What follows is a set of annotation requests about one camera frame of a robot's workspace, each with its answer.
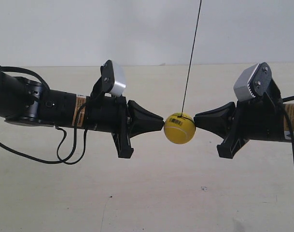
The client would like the black right camera cable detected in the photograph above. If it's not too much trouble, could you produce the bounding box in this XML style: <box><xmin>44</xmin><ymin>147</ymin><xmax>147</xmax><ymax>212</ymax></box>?
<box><xmin>279</xmin><ymin>94</ymin><xmax>294</xmax><ymax>189</ymax></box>

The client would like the black left camera cable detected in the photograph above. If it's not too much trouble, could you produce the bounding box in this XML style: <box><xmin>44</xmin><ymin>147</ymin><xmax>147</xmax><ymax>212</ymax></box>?
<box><xmin>0</xmin><ymin>62</ymin><xmax>89</xmax><ymax>165</ymax></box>

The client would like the thin black hanging string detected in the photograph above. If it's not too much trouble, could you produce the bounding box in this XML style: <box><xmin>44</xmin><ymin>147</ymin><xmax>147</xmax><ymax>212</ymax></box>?
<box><xmin>181</xmin><ymin>0</ymin><xmax>202</xmax><ymax>114</ymax></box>

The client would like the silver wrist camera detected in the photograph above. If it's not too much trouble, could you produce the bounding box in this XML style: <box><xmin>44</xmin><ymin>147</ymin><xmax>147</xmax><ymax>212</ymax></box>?
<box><xmin>89</xmin><ymin>59</ymin><xmax>126</xmax><ymax>99</ymax></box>
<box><xmin>233</xmin><ymin>62</ymin><xmax>272</xmax><ymax>102</ymax></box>

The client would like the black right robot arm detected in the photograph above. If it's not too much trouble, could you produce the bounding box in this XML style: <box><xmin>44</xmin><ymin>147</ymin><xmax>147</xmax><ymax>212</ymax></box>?
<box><xmin>194</xmin><ymin>101</ymin><xmax>294</xmax><ymax>159</ymax></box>

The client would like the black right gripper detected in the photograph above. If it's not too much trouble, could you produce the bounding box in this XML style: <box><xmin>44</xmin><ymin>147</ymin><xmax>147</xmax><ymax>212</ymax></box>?
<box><xmin>194</xmin><ymin>101</ymin><xmax>285</xmax><ymax>159</ymax></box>

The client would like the yellow tennis ball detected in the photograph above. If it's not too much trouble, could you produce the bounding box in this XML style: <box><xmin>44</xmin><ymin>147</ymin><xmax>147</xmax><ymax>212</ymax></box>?
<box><xmin>164</xmin><ymin>113</ymin><xmax>196</xmax><ymax>145</ymax></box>

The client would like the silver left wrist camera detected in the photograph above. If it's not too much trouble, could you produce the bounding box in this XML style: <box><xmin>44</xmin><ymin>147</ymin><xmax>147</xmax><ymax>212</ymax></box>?
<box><xmin>89</xmin><ymin>59</ymin><xmax>126</xmax><ymax>99</ymax></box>

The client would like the black camera cable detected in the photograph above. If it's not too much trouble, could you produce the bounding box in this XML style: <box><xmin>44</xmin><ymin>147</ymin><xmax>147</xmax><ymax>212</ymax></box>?
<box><xmin>279</xmin><ymin>94</ymin><xmax>294</xmax><ymax>189</ymax></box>
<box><xmin>0</xmin><ymin>62</ymin><xmax>89</xmax><ymax>165</ymax></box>

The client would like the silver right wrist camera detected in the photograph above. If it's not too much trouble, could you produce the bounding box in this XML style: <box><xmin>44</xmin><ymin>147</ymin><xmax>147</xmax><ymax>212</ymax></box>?
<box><xmin>233</xmin><ymin>62</ymin><xmax>272</xmax><ymax>102</ymax></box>

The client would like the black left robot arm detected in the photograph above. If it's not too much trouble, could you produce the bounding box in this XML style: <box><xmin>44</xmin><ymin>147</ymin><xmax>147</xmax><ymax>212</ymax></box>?
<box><xmin>0</xmin><ymin>60</ymin><xmax>164</xmax><ymax>159</ymax></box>

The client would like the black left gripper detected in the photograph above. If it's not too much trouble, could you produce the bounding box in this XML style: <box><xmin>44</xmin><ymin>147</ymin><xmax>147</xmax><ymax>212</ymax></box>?
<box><xmin>84</xmin><ymin>96</ymin><xmax>164</xmax><ymax>159</ymax></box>

